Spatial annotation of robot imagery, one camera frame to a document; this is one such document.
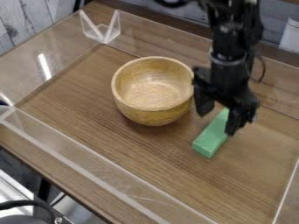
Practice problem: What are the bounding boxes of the green rectangular block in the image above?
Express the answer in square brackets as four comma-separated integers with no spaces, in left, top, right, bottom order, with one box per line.
[191,108,230,158]

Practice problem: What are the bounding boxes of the black table leg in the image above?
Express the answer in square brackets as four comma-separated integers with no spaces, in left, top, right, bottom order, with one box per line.
[37,178,52,201]

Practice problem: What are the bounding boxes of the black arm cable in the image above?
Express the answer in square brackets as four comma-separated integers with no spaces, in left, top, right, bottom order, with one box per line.
[252,52,267,84]

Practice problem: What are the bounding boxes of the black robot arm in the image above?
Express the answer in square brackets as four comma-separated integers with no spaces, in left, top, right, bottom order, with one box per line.
[192,0,263,136]

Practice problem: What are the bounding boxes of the clear acrylic corner bracket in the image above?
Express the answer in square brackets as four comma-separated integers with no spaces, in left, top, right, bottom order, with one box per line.
[79,10,122,45]

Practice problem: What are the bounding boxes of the brown wooden bowl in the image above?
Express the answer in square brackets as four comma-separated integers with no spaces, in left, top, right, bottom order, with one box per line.
[111,56,194,126]

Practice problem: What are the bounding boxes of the white cylindrical container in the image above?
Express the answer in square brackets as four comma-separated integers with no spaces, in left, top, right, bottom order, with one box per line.
[279,17,299,53]

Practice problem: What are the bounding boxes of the clear acrylic tray wall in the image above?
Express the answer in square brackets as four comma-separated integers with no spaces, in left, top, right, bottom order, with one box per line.
[0,4,299,224]

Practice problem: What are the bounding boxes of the black cable loop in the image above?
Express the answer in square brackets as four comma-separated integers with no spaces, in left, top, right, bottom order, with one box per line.
[0,199,57,224]

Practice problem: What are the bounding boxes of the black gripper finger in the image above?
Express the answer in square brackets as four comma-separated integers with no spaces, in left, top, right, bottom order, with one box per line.
[194,84,215,117]
[226,106,248,136]

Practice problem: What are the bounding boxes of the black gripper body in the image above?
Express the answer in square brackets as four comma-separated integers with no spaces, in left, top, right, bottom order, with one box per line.
[191,53,262,122]

